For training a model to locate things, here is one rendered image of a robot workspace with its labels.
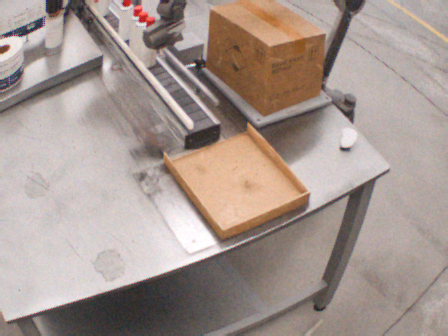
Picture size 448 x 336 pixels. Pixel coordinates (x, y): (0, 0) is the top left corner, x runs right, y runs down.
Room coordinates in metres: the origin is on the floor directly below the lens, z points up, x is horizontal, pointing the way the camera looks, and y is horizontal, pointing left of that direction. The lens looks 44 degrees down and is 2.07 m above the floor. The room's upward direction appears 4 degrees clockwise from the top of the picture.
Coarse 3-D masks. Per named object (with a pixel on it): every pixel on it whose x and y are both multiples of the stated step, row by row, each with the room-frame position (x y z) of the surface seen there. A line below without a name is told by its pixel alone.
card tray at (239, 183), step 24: (216, 144) 1.36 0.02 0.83; (240, 144) 1.37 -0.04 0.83; (264, 144) 1.35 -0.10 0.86; (168, 168) 1.26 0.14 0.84; (192, 168) 1.26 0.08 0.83; (216, 168) 1.27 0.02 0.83; (240, 168) 1.28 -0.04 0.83; (264, 168) 1.28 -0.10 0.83; (288, 168) 1.26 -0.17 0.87; (192, 192) 1.15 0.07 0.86; (216, 192) 1.19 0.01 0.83; (240, 192) 1.19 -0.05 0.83; (264, 192) 1.20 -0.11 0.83; (288, 192) 1.20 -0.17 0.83; (216, 216) 1.11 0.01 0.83; (240, 216) 1.11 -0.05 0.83; (264, 216) 1.10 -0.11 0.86
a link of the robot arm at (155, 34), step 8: (176, 8) 1.50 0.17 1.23; (160, 16) 1.55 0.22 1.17; (176, 16) 1.50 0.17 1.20; (184, 16) 1.52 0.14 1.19; (152, 24) 1.51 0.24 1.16; (160, 24) 1.49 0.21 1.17; (144, 32) 1.48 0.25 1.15; (152, 32) 1.47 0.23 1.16; (160, 32) 1.48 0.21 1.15; (144, 40) 1.48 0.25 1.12; (152, 40) 1.45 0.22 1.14; (160, 40) 1.47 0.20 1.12
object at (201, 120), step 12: (84, 0) 2.29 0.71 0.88; (108, 12) 2.13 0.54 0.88; (120, 48) 1.80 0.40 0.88; (156, 60) 1.71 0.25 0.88; (156, 72) 1.64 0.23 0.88; (168, 72) 1.64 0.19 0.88; (168, 84) 1.57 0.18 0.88; (180, 84) 1.57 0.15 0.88; (180, 96) 1.51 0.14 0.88; (168, 108) 1.45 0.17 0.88; (192, 108) 1.45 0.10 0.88; (180, 120) 1.40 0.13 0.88; (192, 120) 1.40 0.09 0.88; (204, 120) 1.40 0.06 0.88; (192, 132) 1.35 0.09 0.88
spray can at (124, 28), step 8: (128, 0) 1.86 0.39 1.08; (120, 8) 1.86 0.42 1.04; (128, 8) 1.86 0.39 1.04; (120, 16) 1.86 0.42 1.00; (128, 16) 1.85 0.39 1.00; (120, 24) 1.86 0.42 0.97; (128, 24) 1.85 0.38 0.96; (120, 32) 1.85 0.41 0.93; (128, 32) 1.86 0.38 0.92; (128, 40) 1.86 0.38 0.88
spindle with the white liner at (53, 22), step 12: (48, 0) 1.80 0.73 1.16; (60, 0) 1.82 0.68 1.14; (48, 12) 1.80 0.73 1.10; (60, 12) 1.84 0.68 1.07; (48, 24) 1.80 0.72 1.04; (60, 24) 1.82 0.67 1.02; (48, 36) 1.79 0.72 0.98; (60, 36) 1.82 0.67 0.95; (48, 48) 1.79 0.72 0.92; (60, 48) 1.82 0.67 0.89
